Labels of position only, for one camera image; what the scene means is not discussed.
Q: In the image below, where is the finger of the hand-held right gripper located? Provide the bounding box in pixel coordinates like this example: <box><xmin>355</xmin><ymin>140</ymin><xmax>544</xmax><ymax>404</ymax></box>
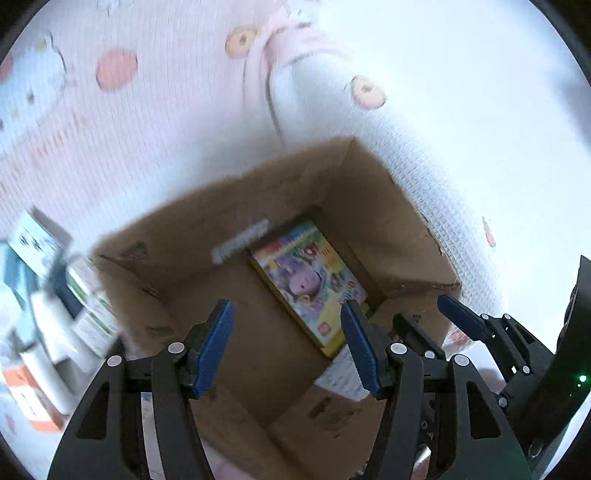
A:
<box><xmin>436</xmin><ymin>294</ymin><xmax>555</xmax><ymax>408</ymax></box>
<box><xmin>392</xmin><ymin>313</ymin><xmax>447</xmax><ymax>361</ymax></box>

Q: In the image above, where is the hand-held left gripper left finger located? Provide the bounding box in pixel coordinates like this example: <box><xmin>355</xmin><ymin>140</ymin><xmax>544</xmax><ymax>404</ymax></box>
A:
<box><xmin>46</xmin><ymin>299</ymin><xmax>236</xmax><ymax>480</ymax></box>

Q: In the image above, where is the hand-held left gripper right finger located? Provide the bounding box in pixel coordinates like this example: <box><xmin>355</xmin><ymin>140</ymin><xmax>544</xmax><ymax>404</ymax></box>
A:
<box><xmin>340</xmin><ymin>299</ymin><xmax>533</xmax><ymax>480</ymax></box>

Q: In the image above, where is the brown cardboard box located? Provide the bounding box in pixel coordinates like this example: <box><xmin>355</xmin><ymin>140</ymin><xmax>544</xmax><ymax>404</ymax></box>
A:
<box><xmin>90</xmin><ymin>135</ymin><xmax>462</xmax><ymax>480</ymax></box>

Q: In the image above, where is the green white carton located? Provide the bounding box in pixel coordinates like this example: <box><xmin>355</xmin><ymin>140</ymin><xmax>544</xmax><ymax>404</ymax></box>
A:
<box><xmin>68</xmin><ymin>256</ymin><xmax>123</xmax><ymax>357</ymax></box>

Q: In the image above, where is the colourful cartoon box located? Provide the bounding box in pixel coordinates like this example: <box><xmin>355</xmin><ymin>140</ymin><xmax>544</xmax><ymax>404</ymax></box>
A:
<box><xmin>249</xmin><ymin>222</ymin><xmax>370</xmax><ymax>358</ymax></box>

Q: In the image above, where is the grey cardboard tube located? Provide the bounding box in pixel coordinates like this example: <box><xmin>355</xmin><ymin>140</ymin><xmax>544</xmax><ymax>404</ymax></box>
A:
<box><xmin>30</xmin><ymin>295</ymin><xmax>80</xmax><ymax>366</ymax></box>

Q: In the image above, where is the dark blue cloth roll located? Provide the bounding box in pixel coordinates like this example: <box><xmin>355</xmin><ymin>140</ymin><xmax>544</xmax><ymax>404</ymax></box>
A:
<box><xmin>47</xmin><ymin>262</ymin><xmax>83</xmax><ymax>320</ymax></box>

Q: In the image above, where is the orange white tissue pack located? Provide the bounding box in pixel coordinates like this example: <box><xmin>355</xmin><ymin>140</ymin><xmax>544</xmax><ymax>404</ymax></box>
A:
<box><xmin>0</xmin><ymin>360</ymin><xmax>66</xmax><ymax>433</ymax></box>

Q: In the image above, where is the light blue flat pack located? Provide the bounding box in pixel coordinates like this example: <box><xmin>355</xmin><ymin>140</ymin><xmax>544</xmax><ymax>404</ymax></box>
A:
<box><xmin>0</xmin><ymin>244</ymin><xmax>38</xmax><ymax>344</ymax></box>

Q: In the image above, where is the large light blue carton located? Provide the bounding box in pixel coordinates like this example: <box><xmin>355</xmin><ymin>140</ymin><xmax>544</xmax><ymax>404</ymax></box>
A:
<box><xmin>7</xmin><ymin>208</ymin><xmax>73</xmax><ymax>278</ymax></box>

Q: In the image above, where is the printed play mat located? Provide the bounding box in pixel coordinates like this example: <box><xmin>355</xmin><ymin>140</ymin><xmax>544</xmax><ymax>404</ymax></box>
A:
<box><xmin>0</xmin><ymin>0</ymin><xmax>591</xmax><ymax>480</ymax></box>

